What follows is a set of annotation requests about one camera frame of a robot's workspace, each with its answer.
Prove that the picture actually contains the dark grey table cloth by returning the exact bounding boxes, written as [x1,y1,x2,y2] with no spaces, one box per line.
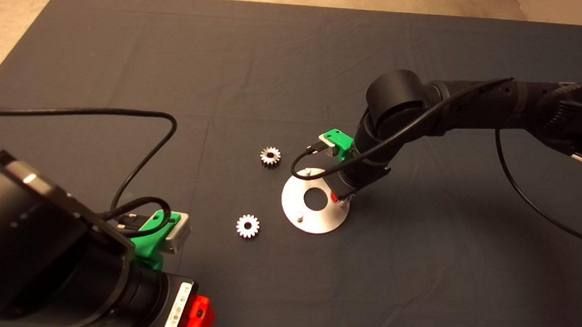
[0,0,582,327]

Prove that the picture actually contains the black left camera cable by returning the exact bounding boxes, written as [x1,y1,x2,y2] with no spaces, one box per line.
[0,103,180,240]

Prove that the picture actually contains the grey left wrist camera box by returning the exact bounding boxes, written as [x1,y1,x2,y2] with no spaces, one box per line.
[159,212,193,256]

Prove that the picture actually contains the black right camera cable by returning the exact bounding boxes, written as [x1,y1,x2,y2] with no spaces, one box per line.
[288,67,582,247]

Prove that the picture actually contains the green right camera mount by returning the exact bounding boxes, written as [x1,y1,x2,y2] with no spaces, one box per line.
[321,128,356,163]

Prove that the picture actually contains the green left camera mount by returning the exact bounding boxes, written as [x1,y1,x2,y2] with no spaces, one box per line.
[128,208,186,273]

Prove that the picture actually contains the black camera cable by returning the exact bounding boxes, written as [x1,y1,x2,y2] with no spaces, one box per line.
[0,103,180,240]
[288,67,582,247]

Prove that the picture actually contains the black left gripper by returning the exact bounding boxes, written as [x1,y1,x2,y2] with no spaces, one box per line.
[125,264,218,327]

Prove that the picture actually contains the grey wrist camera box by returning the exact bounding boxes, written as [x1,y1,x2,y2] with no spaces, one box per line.
[318,134,338,157]
[159,212,193,256]

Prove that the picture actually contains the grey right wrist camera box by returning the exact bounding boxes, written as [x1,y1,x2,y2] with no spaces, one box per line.
[318,134,338,157]

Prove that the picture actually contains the round metal carrier plate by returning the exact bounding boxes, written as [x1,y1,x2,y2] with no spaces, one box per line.
[280,166,352,236]

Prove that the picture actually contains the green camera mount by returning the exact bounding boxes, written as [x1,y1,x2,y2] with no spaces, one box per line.
[128,208,186,273]
[321,128,356,163]

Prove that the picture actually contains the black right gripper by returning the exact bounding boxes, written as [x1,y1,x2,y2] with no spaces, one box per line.
[329,146,393,207]

